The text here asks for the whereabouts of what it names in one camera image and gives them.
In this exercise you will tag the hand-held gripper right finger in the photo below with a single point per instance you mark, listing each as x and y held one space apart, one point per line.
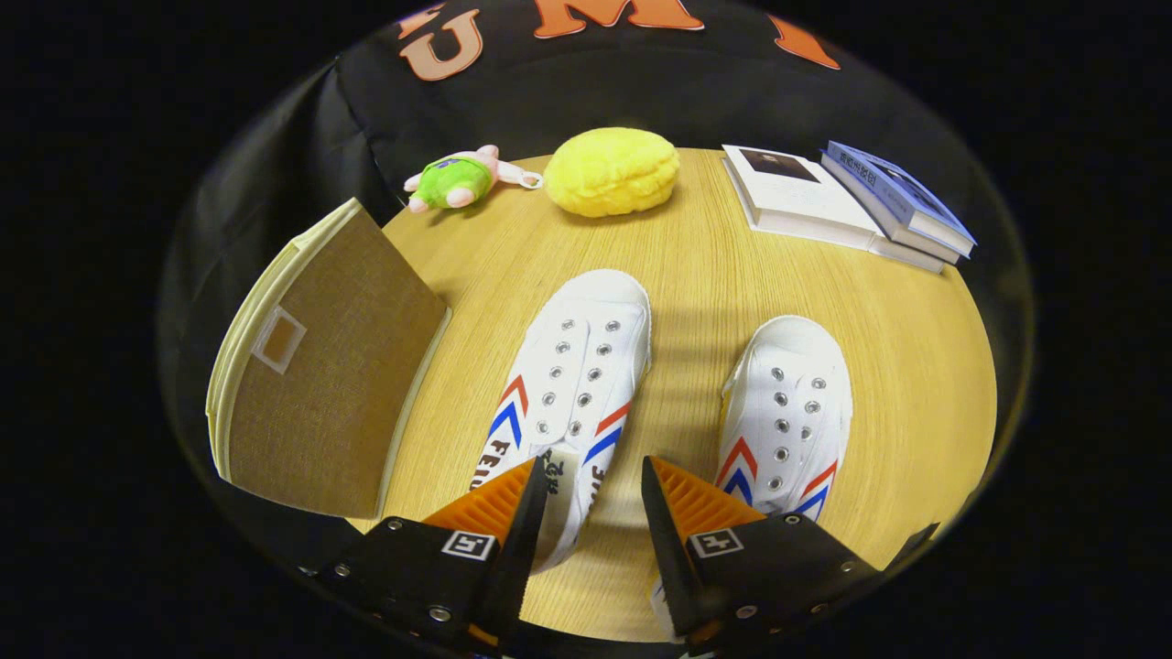
668 558

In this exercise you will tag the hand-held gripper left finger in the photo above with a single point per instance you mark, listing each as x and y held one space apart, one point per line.
522 549

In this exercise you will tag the white canvas shoe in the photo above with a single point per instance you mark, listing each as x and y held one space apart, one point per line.
792 366
586 320

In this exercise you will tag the brown fabric storage box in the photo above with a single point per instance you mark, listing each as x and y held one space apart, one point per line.
339 384

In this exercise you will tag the pink and green plush toy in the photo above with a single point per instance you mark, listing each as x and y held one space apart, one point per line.
453 181

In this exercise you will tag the yellow plush toy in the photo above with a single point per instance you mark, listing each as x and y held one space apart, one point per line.
609 174

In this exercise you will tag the white book dark cover photo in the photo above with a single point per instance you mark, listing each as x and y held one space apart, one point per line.
797 192

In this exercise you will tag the plain white book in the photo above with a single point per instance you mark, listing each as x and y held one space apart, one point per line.
916 258

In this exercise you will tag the blue book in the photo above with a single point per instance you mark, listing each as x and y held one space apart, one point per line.
893 188

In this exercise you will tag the black backdrop cloth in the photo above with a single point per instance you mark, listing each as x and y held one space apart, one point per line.
549 91

